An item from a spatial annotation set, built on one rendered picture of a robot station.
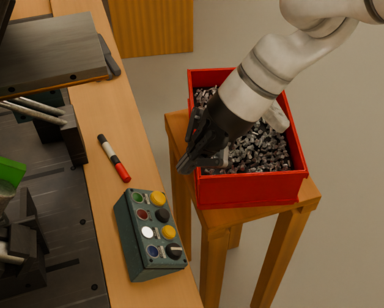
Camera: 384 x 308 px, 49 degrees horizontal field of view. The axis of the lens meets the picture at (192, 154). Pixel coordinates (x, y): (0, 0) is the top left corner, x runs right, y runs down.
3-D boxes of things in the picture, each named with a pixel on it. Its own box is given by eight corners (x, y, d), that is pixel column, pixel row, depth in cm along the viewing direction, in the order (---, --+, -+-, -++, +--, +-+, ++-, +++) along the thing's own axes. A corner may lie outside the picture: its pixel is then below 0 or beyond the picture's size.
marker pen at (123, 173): (97, 140, 87) (95, 135, 86) (104, 137, 88) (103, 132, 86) (124, 184, 80) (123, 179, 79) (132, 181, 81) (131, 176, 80)
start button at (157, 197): (161, 194, 77) (164, 190, 76) (165, 207, 75) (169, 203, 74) (147, 192, 75) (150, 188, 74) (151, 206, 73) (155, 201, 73)
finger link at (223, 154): (224, 135, 62) (214, 135, 63) (219, 167, 61) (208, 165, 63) (236, 139, 63) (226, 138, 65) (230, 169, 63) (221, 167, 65)
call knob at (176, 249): (177, 245, 70) (180, 241, 70) (181, 259, 69) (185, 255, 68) (164, 245, 69) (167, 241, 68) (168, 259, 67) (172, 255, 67)
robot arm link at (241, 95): (285, 135, 64) (313, 106, 61) (231, 120, 57) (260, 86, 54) (260, 95, 69) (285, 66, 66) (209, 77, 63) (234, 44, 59)
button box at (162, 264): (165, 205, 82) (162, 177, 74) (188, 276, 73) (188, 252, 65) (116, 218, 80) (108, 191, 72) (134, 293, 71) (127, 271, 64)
